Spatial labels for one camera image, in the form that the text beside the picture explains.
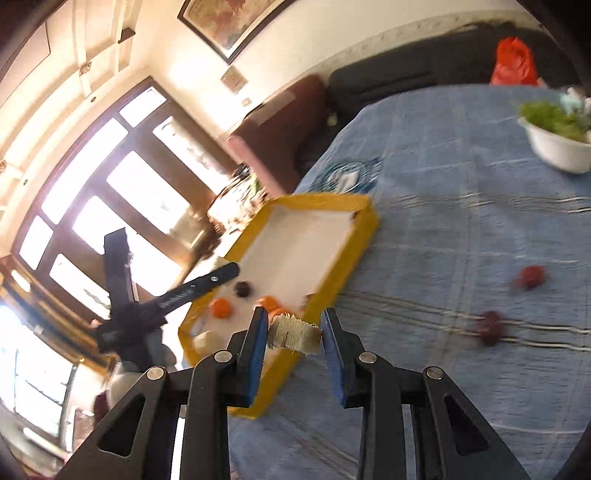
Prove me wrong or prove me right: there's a small banana chunk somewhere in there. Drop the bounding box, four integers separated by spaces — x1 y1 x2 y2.
267 314 322 355

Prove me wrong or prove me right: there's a dark cherry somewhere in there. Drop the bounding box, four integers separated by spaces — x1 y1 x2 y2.
235 281 252 298
477 310 505 346

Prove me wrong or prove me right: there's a red strawberry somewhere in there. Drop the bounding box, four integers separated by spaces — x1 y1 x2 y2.
514 265 546 290

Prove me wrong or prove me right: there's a large banana chunk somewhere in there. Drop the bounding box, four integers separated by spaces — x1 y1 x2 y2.
191 330 228 358

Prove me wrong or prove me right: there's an orange tangerine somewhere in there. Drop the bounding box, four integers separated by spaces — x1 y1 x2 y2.
209 298 233 320
254 296 290 323

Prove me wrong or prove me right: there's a blue plaid tablecloth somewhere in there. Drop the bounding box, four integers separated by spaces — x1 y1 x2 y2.
227 83 591 480

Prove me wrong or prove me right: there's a wooden glass door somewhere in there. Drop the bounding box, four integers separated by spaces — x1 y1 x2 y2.
9 78 235 325

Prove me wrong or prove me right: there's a yellow edged white tray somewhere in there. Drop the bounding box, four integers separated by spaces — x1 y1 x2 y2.
177 192 381 421

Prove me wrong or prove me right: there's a maroon armchair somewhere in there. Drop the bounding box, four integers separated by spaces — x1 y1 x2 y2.
226 75 328 197

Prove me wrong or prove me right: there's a white bowl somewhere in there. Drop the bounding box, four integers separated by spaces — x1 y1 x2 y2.
518 117 591 175

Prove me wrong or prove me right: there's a green lettuce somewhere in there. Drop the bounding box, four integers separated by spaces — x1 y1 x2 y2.
520 101 588 143

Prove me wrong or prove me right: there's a white plush toy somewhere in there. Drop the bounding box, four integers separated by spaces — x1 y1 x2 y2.
559 87 591 116

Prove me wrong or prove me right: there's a black leather sofa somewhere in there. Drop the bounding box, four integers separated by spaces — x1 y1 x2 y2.
327 22 580 124

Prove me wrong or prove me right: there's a red plastic bag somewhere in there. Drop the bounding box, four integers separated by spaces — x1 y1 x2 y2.
490 37 539 86

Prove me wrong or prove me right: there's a wall plaque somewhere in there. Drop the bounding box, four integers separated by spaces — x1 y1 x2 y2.
221 66 247 94

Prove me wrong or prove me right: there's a framed wall painting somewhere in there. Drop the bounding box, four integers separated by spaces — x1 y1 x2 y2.
177 0 294 65

